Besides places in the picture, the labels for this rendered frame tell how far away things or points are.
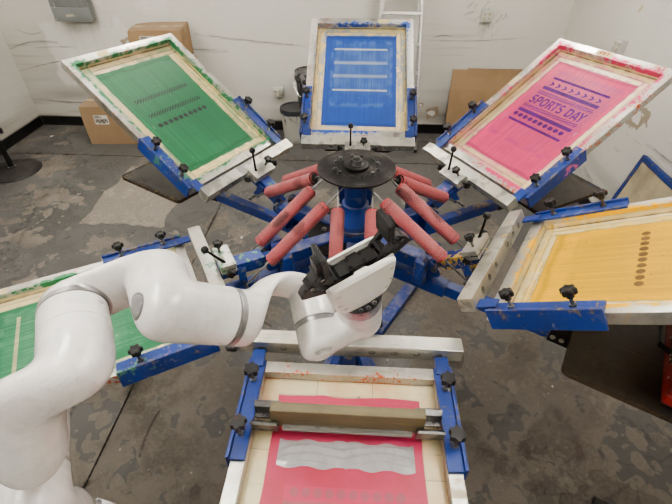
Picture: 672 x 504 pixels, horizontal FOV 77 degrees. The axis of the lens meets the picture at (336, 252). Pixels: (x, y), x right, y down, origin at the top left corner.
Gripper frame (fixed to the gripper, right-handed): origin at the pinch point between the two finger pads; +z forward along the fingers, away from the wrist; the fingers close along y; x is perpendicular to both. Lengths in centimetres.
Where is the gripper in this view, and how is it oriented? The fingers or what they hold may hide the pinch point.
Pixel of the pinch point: (352, 238)
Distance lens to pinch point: 51.0
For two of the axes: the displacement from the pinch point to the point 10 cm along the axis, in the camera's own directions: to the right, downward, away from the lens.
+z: -0.8, -4.9, -8.7
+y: -8.7, 4.7, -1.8
